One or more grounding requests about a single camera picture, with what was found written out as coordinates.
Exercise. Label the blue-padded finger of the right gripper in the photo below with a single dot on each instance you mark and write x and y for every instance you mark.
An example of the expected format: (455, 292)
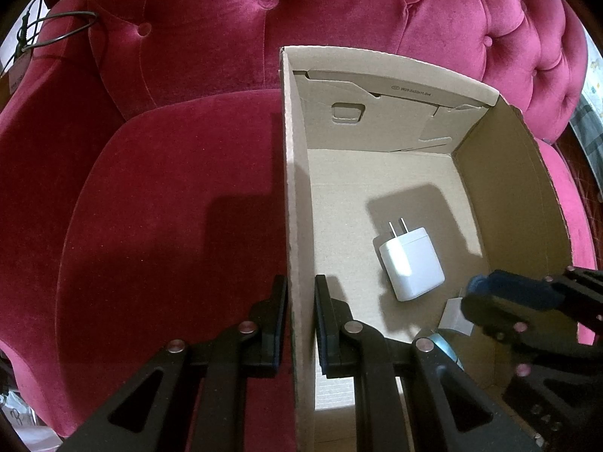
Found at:
(495, 315)
(509, 285)

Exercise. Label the brown cardboard box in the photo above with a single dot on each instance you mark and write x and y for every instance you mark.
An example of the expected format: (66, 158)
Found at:
(372, 138)

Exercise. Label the blue key fob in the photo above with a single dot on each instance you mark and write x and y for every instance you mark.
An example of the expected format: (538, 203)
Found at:
(479, 285)

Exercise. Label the small white plug adapter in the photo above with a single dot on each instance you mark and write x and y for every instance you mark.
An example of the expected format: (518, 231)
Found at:
(453, 319)

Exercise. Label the large white wall charger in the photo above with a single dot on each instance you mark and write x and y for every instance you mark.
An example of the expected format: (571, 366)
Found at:
(410, 262)

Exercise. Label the grey patterned cloth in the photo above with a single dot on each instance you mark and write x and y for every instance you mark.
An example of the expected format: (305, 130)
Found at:
(587, 127)

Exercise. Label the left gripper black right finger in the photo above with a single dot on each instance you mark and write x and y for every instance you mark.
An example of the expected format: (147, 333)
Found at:
(338, 334)

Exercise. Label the red velvet tufted armchair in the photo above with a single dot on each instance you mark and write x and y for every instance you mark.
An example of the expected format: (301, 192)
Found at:
(143, 203)

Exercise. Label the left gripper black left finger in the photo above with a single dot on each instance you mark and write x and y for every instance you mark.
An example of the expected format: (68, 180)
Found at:
(265, 344)

